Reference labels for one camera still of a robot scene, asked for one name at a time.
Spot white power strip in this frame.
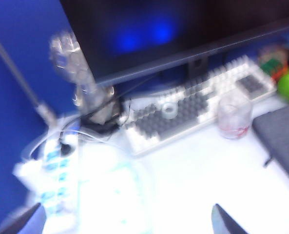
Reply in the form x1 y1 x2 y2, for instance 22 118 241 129
14 135 80 227

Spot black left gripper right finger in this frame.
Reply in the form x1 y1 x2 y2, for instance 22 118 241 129
211 203 250 234

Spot thick white cable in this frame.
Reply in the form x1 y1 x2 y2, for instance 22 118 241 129
19 117 125 166

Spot black power plug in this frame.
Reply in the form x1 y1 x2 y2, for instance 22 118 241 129
58 142 74 156

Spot black computer monitor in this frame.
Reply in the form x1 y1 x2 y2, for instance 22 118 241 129
58 0 289 86

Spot clear cup with red bow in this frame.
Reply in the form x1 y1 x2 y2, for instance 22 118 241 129
217 91 253 140

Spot white and gray keyboard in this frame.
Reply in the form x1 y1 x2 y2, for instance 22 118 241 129
118 55 278 156

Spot colourful puzzle cube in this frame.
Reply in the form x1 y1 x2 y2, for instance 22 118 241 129
258 45 289 80

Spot clear tape roll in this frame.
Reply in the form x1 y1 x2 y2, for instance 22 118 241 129
161 101 179 120

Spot black cable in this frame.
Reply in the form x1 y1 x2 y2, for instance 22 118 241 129
80 73 159 117

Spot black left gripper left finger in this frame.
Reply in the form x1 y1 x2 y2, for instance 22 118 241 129
0 202 46 234

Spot silver faceted figurine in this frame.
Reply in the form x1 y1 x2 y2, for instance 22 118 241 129
48 31 123 126

